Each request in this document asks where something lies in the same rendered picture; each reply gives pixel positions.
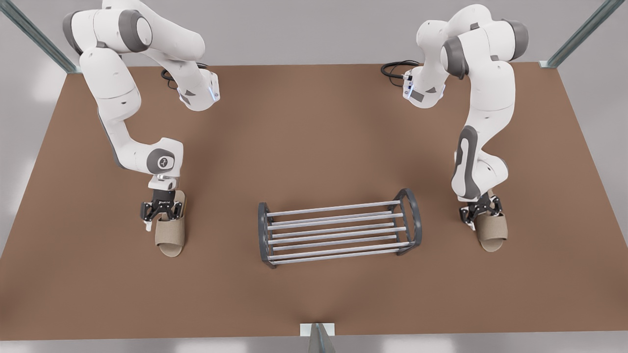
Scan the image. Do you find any beige open-toe slipper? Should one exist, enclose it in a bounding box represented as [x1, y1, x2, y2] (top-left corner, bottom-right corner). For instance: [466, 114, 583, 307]
[155, 190, 186, 258]
[475, 190, 508, 253]

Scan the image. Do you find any grey metal shoe rack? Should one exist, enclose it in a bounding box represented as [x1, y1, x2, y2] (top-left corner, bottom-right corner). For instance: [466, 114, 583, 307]
[258, 188, 422, 269]

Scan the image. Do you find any black cable loop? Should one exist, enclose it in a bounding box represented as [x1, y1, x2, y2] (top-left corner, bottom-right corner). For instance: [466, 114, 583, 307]
[161, 62, 209, 90]
[381, 60, 420, 88]

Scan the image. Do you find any silver frame post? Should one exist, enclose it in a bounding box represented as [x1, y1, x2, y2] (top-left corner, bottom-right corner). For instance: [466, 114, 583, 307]
[539, 0, 628, 69]
[299, 323, 336, 353]
[0, 0, 81, 74]

